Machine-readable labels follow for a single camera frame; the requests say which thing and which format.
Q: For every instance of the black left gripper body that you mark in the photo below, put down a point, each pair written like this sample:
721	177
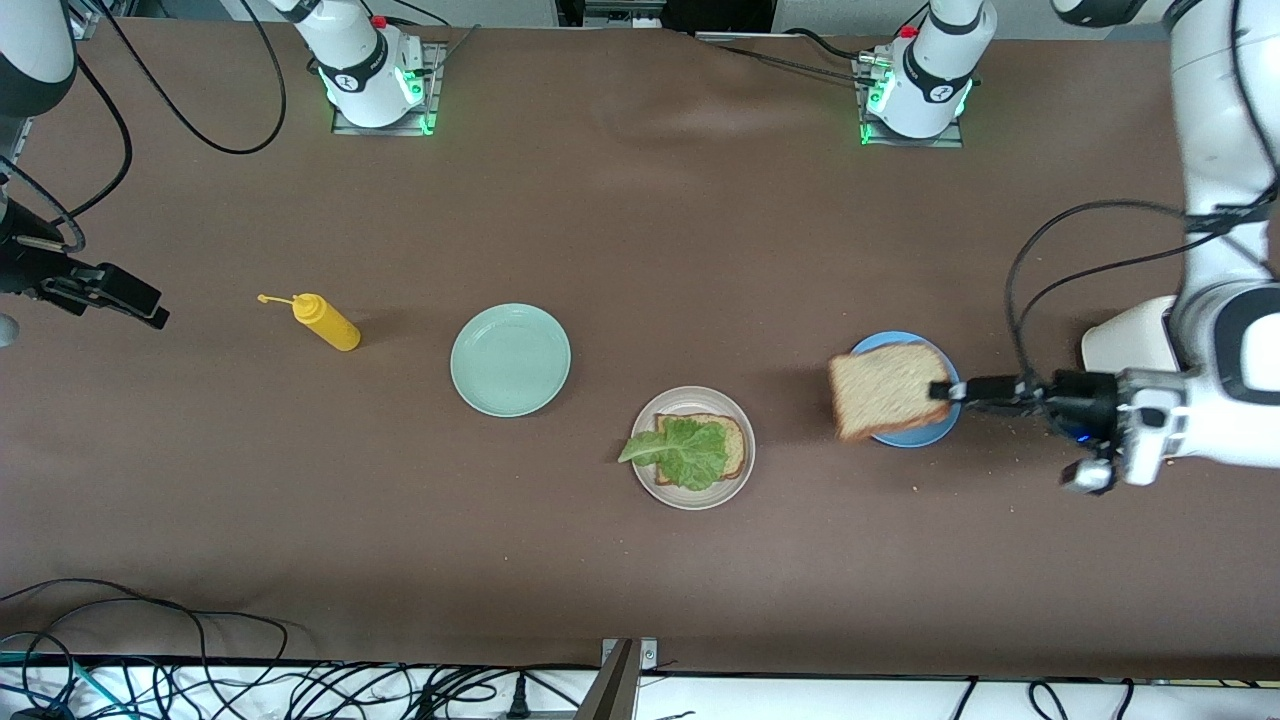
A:
1082	401

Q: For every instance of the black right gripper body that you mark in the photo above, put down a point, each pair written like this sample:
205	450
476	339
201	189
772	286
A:
22	262

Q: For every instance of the brown bread slice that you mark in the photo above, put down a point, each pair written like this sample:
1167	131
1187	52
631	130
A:
738	445
885	390

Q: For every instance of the yellow mustard squeeze bottle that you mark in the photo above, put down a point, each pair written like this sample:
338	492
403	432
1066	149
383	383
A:
330	328

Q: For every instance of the green lettuce leaf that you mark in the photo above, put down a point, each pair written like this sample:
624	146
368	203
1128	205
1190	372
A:
690	455

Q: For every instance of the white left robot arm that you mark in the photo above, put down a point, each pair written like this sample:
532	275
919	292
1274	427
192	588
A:
1220	200

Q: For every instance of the blue plate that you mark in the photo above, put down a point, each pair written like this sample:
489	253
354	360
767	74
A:
925	436

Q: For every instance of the beige plate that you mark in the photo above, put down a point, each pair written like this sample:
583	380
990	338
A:
735	482

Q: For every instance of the pale green plate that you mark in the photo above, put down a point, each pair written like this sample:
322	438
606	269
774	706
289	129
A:
510	360

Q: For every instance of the white toaster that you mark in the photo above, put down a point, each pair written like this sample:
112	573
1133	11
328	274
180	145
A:
1125	340

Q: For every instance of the black equipment box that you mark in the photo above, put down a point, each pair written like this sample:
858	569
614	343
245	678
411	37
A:
700	12

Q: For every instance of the black power plug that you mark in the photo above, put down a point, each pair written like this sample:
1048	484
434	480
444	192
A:
518	700

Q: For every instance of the aluminium frame profile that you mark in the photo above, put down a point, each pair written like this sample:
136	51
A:
85	15

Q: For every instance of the grey metal arm base plate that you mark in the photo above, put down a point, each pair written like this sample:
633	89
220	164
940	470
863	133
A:
945	141
432	95

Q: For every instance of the grey metal bracket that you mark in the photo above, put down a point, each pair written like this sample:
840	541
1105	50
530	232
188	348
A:
620	680

